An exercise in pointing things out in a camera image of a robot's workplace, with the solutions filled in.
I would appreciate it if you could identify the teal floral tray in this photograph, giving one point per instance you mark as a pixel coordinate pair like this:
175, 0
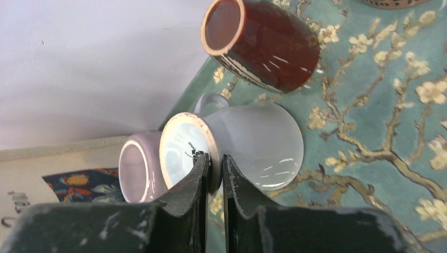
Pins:
373, 115

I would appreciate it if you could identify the dark brown mug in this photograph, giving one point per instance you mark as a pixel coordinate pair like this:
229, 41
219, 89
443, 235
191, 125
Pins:
260, 43

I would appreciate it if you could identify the cream canvas tote bag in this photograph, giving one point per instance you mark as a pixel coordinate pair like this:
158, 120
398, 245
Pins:
85, 171

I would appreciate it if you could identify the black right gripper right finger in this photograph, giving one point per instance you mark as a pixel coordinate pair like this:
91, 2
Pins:
256, 223

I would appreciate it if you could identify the white footed mug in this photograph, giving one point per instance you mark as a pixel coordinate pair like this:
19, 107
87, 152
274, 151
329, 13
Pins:
263, 138

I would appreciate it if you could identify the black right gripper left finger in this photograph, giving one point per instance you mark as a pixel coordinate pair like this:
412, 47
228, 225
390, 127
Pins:
174, 222

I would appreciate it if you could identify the lilac mug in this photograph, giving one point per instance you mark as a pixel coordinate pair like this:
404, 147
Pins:
140, 175

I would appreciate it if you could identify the terracotta pink mug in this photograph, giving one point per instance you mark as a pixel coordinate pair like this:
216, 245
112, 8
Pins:
394, 4

